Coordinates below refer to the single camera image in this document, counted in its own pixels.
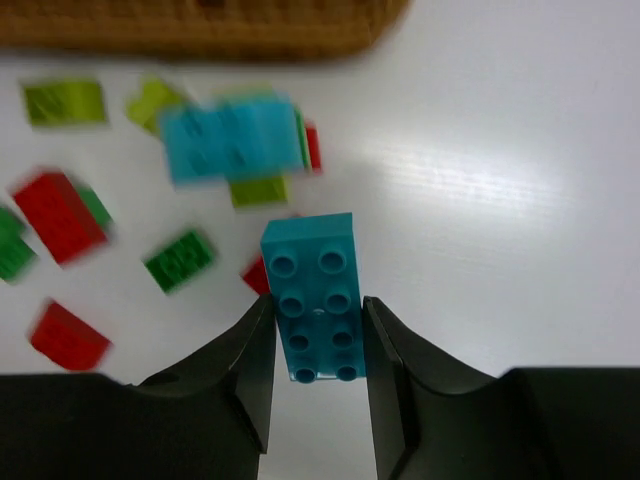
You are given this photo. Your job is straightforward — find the dark green square lego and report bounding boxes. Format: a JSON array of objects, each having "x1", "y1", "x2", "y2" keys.
[{"x1": 142, "y1": 228, "x2": 217, "y2": 294}]

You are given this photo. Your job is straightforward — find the light blue lego stack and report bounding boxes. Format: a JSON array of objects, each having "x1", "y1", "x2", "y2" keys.
[{"x1": 158, "y1": 89, "x2": 322, "y2": 208}]

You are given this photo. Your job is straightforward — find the red long lego brick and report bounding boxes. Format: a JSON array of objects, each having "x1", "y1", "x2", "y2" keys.
[{"x1": 9, "y1": 169, "x2": 107, "y2": 266}]

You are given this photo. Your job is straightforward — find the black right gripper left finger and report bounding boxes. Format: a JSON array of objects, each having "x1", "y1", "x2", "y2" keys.
[{"x1": 1, "y1": 295, "x2": 276, "y2": 479}]

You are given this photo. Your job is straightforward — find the red curved lego brick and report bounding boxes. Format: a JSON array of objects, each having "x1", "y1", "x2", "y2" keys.
[{"x1": 29, "y1": 299, "x2": 112, "y2": 372}]

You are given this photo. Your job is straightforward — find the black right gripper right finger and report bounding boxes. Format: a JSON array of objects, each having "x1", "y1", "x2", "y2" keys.
[{"x1": 362, "y1": 297, "x2": 639, "y2": 479}]

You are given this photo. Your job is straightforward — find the brown wicker divided basket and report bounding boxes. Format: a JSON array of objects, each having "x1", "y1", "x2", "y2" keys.
[{"x1": 1, "y1": 1, "x2": 409, "y2": 61}]

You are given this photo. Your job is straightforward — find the red green stacked legos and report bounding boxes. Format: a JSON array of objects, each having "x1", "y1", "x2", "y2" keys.
[{"x1": 1, "y1": 205, "x2": 36, "y2": 283}]

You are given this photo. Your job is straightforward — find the teal long lego brick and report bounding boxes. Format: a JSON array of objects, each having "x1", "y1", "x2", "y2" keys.
[{"x1": 260, "y1": 213, "x2": 366, "y2": 384}]

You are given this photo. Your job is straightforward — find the lime sloped lego brick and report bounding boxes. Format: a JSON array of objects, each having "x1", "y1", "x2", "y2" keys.
[{"x1": 125, "y1": 77, "x2": 190, "y2": 136}]

